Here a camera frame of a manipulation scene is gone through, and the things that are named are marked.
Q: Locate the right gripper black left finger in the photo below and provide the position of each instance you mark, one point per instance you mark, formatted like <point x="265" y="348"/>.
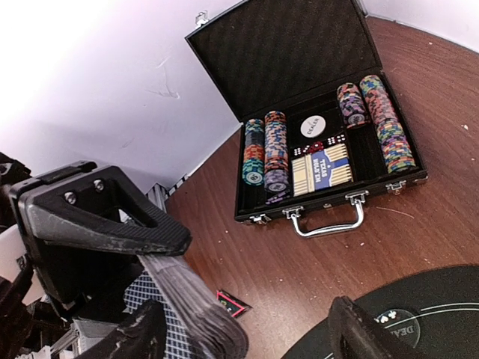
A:
<point x="141" y="335"/>

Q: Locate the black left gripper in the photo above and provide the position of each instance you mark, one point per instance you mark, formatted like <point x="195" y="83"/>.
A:
<point x="75" y="222"/>

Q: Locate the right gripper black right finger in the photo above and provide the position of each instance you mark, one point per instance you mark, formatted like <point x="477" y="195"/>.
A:
<point x="355" y="334"/>

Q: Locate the deck of blue cards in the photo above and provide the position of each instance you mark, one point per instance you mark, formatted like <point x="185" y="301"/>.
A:
<point x="197" y="324"/>

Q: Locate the clear acrylic dealer button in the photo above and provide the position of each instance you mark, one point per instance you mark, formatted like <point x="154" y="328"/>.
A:
<point x="401" y="323"/>

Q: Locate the texas hold em card box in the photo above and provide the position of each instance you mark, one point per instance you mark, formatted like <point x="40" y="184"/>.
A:
<point x="321" y="170"/>

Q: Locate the round black poker mat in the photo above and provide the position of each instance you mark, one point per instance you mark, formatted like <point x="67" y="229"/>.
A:
<point x="433" y="314"/>

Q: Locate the red black triangular token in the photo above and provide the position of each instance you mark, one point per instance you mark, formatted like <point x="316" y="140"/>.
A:
<point x="233" y="305"/>

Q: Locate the poker chip rows in case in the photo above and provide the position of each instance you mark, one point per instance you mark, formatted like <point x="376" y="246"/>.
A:
<point x="365" y="114"/>

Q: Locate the red and white dice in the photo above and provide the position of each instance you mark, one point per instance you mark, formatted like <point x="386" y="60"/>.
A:
<point x="316" y="146"/>

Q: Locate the black poker chip case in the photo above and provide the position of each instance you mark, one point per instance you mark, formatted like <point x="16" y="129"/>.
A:
<point x="291" y="56"/>

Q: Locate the white dealer button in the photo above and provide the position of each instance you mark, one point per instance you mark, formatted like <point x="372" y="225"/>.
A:
<point x="313" y="126"/>

